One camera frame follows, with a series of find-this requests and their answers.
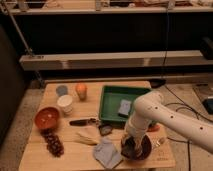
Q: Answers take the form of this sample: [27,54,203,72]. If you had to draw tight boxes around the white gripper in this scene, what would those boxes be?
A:
[121,129,145,154]

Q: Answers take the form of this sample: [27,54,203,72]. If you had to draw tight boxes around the black whiteboard eraser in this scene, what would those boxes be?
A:
[121,139,142,159]

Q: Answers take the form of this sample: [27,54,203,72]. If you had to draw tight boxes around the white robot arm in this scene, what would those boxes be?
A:
[121,91,213,154]

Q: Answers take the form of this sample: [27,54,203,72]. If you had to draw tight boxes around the purple bowl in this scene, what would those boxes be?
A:
[130,135,152,160]

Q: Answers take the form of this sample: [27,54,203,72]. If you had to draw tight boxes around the red-orange bowl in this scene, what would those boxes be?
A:
[34,107,60,130]

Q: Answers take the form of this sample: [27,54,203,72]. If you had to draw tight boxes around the orange carrot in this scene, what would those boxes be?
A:
[148,124,160,132]

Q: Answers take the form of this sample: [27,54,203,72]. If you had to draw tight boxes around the grey sponge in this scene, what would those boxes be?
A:
[118,99,132,117]

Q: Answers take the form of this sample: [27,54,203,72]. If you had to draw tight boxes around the small dark box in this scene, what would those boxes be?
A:
[99,124,113,136]

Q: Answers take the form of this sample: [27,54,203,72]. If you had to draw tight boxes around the grey-blue cloth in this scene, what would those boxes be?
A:
[93,137,122,169]

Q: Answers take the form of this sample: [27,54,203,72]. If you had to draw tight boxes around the green plastic tray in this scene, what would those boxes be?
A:
[99,85,150,124]

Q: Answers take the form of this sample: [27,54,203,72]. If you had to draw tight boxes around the orange fruit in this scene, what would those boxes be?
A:
[75,83,87,100]

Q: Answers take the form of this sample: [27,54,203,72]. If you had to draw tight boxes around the white cup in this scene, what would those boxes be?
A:
[57,95,73,114]

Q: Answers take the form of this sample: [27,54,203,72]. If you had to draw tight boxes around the bunch of dark grapes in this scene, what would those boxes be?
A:
[41,130,64,157]

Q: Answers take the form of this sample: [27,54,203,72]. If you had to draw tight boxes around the grey round lid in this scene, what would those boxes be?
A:
[56,85,68,97]

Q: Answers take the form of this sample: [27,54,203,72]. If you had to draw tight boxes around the metal shelf rack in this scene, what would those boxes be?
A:
[0,0,213,83]

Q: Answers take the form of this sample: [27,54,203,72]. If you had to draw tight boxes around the black-handled tool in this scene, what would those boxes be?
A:
[69,118,99,126]

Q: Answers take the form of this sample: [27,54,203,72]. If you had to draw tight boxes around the black floor cable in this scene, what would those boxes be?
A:
[158,85,213,144]

